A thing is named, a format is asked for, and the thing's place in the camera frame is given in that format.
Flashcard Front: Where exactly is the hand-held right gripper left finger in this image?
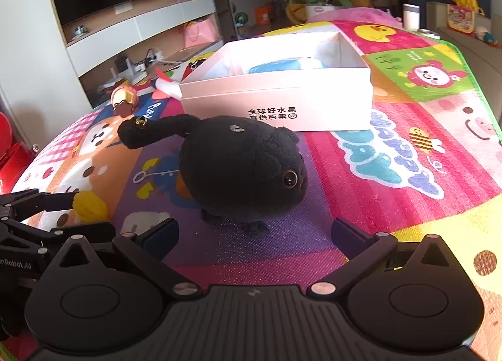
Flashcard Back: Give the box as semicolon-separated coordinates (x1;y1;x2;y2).
49;218;202;299

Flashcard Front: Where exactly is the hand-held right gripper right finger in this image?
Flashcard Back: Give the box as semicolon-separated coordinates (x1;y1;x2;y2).
306;217;461;299

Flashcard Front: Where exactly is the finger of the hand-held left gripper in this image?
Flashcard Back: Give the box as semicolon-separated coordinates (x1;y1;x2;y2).
0;188;81;224
0;221;117;256

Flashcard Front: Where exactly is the yellow corn toy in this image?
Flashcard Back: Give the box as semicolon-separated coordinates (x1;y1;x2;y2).
72;191;110;225

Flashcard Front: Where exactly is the black plush toy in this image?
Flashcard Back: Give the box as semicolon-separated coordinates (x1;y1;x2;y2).
118;114;309;237

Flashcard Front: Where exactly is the white and red foam rocket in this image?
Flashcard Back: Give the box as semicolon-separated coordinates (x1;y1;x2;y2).
153;67;185;100

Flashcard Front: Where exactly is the pink cardboard box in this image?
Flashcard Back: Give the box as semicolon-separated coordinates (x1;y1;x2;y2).
178;30;373;132

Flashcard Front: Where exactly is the red box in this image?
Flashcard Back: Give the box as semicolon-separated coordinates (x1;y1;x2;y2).
0;110;38;194

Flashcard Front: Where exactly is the colourful printed play mat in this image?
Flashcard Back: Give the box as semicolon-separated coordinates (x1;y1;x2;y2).
10;8;502;361

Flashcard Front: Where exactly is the pink gift bag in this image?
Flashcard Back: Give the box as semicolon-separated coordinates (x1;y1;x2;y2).
184;18;219;49

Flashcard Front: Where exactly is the white cylindrical canister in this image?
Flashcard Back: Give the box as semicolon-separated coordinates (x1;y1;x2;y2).
403;4;421;31

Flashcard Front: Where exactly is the small blue and orange toy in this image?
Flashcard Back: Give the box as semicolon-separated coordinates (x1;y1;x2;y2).
474;25;500;48

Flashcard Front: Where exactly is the yellow printed kids bag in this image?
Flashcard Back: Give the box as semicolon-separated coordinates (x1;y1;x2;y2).
447;0;486;35

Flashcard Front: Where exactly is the white wall cabinet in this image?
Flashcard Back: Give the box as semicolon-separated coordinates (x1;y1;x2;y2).
39;0;224;107

